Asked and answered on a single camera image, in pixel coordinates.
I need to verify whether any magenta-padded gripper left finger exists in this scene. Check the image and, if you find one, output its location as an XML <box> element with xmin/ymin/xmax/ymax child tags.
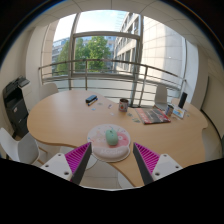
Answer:
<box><xmin>39</xmin><ymin>141</ymin><xmax>93</xmax><ymax>186</ymax></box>

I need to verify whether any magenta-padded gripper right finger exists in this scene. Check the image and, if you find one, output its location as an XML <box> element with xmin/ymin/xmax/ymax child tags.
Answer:
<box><xmin>132</xmin><ymin>142</ymin><xmax>184</xmax><ymax>186</ymax></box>

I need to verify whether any mint green computer mouse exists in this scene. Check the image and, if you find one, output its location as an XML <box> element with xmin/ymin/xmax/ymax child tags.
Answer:
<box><xmin>105</xmin><ymin>128</ymin><xmax>120</xmax><ymax>147</ymax></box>

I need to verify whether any pink white round mouse pad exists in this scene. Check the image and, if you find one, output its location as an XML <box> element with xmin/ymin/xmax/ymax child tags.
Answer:
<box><xmin>86</xmin><ymin>123</ymin><xmax>132</xmax><ymax>163</ymax></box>

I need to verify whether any white chair with wooden legs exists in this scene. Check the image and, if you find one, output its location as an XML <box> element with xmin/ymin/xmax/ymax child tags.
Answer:
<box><xmin>0</xmin><ymin>127</ymin><xmax>41</xmax><ymax>167</ymax></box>

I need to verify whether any red black magazine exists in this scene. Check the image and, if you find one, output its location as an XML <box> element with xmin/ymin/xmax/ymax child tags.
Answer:
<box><xmin>134</xmin><ymin>107</ymin><xmax>172</xmax><ymax>125</ymax></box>

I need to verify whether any white flat booklet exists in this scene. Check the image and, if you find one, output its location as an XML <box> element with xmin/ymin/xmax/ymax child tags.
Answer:
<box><xmin>172</xmin><ymin>106</ymin><xmax>186</xmax><ymax>120</ymax></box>

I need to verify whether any small blue printed box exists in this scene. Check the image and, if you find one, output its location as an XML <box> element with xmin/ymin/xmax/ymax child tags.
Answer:
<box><xmin>165</xmin><ymin>103</ymin><xmax>175</xmax><ymax>117</ymax></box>

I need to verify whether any black upright speaker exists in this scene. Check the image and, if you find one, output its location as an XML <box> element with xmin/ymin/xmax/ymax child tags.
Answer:
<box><xmin>177</xmin><ymin>91</ymin><xmax>189</xmax><ymax>109</ymax></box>

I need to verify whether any blue marker pen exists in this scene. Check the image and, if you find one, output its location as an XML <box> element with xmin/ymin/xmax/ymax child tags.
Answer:
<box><xmin>87</xmin><ymin>98</ymin><xmax>99</xmax><ymax>107</ymax></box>

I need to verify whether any printed mug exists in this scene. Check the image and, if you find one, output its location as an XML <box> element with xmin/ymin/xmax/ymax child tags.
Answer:
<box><xmin>118</xmin><ymin>97</ymin><xmax>130</xmax><ymax>113</ymax></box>

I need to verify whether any black office printer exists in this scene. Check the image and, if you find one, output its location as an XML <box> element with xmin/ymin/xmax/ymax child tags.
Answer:
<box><xmin>2</xmin><ymin>75</ymin><xmax>31</xmax><ymax>139</ymax></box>

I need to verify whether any black board eraser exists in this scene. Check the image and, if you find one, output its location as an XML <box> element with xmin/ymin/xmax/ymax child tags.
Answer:
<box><xmin>85</xmin><ymin>94</ymin><xmax>98</xmax><ymax>104</ymax></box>

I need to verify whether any metal balcony railing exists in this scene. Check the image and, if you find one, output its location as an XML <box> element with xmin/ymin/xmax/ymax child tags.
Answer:
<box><xmin>38</xmin><ymin>59</ymin><xmax>188</xmax><ymax>108</ymax></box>

